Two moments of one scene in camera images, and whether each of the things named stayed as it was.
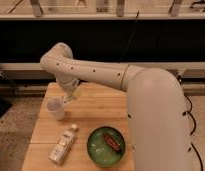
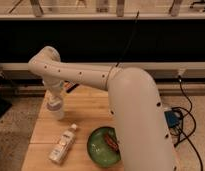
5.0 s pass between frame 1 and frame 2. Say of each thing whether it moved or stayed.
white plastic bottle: stayed
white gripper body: moved
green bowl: stayed
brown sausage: stayed
